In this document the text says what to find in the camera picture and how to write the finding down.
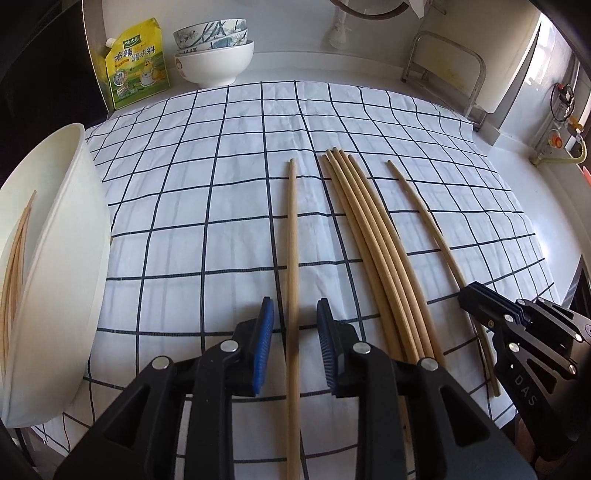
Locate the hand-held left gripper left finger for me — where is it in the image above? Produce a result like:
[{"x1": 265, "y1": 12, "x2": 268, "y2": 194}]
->
[{"x1": 53, "y1": 296, "x2": 275, "y2": 480}]

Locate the yellow gas hose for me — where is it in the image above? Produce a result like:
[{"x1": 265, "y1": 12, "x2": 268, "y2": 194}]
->
[{"x1": 531, "y1": 138, "x2": 589, "y2": 166}]

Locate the black looped cable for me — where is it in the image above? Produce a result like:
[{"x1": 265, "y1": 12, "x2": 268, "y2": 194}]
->
[{"x1": 551, "y1": 83, "x2": 578, "y2": 123}]

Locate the metal board rack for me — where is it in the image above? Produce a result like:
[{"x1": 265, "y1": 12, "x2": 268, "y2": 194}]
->
[{"x1": 401, "y1": 30, "x2": 488, "y2": 127}]

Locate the bundle of wooden chopsticks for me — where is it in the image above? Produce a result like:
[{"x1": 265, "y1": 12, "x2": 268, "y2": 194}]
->
[{"x1": 320, "y1": 147, "x2": 448, "y2": 370}]

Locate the white checked cloth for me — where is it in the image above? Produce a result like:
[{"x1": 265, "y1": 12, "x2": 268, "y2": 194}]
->
[{"x1": 34, "y1": 79, "x2": 555, "y2": 480}]

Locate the blue patterned bowl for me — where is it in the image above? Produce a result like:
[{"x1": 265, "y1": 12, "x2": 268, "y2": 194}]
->
[
  {"x1": 174, "y1": 28, "x2": 249, "y2": 49},
  {"x1": 173, "y1": 18, "x2": 247, "y2": 40}
]

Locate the white long-handled scoop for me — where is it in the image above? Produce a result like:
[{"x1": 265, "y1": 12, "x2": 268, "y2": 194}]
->
[{"x1": 329, "y1": 0, "x2": 352, "y2": 49}]

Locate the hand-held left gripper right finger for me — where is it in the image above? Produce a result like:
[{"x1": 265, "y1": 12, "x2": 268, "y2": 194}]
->
[{"x1": 316, "y1": 298, "x2": 539, "y2": 480}]

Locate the plain white bowl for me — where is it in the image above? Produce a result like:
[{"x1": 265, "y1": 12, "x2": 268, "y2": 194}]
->
[{"x1": 174, "y1": 39, "x2": 255, "y2": 88}]

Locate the long wooden chopstick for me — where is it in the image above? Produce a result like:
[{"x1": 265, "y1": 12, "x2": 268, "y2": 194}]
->
[
  {"x1": 284, "y1": 158, "x2": 302, "y2": 480},
  {"x1": 13, "y1": 190, "x2": 38, "y2": 319},
  {"x1": 386, "y1": 160, "x2": 502, "y2": 398},
  {"x1": 0, "y1": 217, "x2": 28, "y2": 365},
  {"x1": 4, "y1": 203, "x2": 34, "y2": 352}
]

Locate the cream cutting board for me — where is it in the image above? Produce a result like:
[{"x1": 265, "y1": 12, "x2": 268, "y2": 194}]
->
[{"x1": 427, "y1": 0, "x2": 541, "y2": 114}]

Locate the round brown-rimmed lid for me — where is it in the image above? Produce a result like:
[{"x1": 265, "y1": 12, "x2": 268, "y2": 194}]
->
[{"x1": 330, "y1": 0, "x2": 409, "y2": 20}]

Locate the large white basin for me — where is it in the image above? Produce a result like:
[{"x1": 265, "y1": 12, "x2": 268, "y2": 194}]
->
[{"x1": 0, "y1": 122, "x2": 112, "y2": 428}]

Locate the black range hood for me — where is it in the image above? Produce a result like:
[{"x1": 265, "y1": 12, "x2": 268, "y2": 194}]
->
[{"x1": 0, "y1": 0, "x2": 107, "y2": 134}]

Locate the yellow seasoning pouch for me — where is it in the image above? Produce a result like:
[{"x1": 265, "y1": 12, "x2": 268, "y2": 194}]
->
[{"x1": 92, "y1": 17, "x2": 171, "y2": 110}]

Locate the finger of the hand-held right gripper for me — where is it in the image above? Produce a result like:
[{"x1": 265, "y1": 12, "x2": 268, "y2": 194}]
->
[
  {"x1": 458, "y1": 282, "x2": 591, "y2": 344},
  {"x1": 461, "y1": 304, "x2": 579, "y2": 377}
]

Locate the person's right hand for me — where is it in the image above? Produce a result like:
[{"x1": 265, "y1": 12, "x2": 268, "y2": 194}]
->
[{"x1": 514, "y1": 407, "x2": 541, "y2": 472}]

